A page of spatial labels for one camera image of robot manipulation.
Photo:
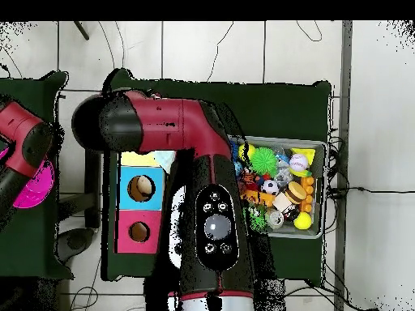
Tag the silver mesh bin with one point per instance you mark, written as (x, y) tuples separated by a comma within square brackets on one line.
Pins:
[(291, 234)]

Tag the green cloth side table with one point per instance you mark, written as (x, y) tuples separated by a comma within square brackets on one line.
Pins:
[(32, 243)]

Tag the yellow ball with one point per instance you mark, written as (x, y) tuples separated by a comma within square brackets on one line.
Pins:
[(248, 151), (303, 220)]

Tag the round wooden burger toy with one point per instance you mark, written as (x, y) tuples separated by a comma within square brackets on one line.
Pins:
[(295, 192)]

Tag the light blue waffle cloth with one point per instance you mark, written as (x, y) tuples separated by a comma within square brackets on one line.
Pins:
[(165, 160)]

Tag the white baseball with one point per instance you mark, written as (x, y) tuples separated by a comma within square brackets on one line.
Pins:
[(298, 162)]

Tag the plain wooden cube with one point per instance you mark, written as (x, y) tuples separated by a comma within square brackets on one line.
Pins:
[(281, 201)]

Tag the pink round object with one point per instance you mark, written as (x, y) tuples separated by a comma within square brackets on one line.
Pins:
[(39, 188)]

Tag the small soccer ball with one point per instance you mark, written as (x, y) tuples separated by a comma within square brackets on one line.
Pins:
[(269, 187)]

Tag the wooden box with three holes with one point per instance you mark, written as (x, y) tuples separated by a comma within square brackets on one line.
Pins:
[(129, 233)]

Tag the green spiky rubber ball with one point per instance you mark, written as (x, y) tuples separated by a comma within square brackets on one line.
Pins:
[(263, 161)]

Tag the dark green table cloth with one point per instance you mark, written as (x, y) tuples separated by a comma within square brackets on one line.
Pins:
[(275, 107)]

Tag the black rod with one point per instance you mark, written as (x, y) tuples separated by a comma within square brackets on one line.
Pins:
[(81, 30)]

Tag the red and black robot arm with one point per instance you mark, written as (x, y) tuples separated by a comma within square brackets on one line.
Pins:
[(19, 136), (181, 126)]

